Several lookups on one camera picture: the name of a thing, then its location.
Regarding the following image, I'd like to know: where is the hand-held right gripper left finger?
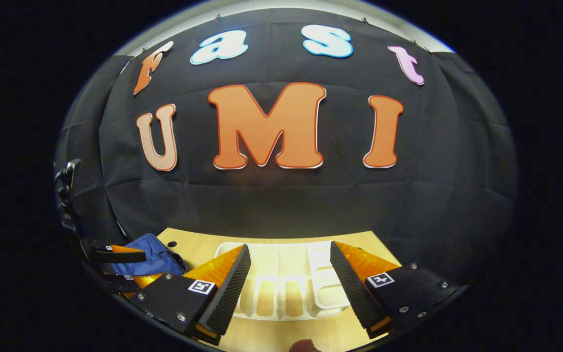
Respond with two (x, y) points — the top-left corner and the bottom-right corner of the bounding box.
(126, 244), (252, 347)

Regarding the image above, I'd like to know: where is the blue schoolbag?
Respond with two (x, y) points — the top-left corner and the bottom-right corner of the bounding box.
(109, 233), (187, 277)

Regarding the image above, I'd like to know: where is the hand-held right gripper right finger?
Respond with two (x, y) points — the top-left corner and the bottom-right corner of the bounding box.
(329, 241), (468, 340)

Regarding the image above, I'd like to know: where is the white bookshelf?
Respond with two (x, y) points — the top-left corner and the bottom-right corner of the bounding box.
(213, 242), (353, 322)

